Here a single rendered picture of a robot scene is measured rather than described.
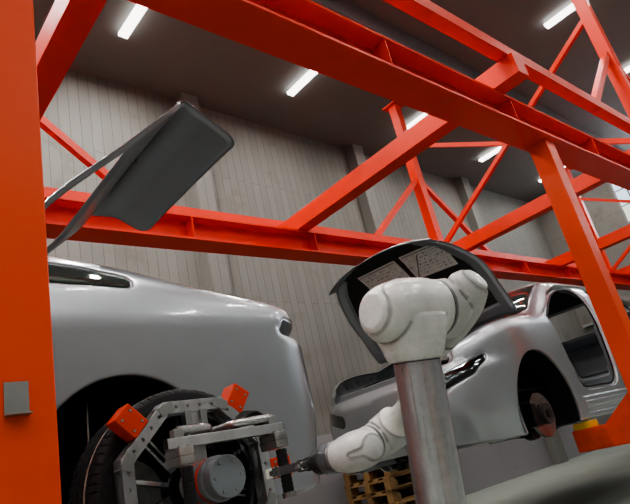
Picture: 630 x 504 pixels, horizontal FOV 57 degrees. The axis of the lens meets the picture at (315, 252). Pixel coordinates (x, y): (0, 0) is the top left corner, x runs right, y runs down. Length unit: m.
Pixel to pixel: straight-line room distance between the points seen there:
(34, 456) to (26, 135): 0.98
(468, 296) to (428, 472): 0.38
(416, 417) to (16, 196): 1.33
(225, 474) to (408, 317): 0.94
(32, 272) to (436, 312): 1.16
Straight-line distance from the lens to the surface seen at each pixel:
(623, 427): 4.97
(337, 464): 1.71
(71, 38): 3.58
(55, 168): 7.77
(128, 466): 1.94
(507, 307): 5.01
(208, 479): 1.90
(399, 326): 1.18
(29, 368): 1.76
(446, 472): 1.24
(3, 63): 2.23
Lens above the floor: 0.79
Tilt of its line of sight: 21 degrees up
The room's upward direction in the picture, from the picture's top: 13 degrees counter-clockwise
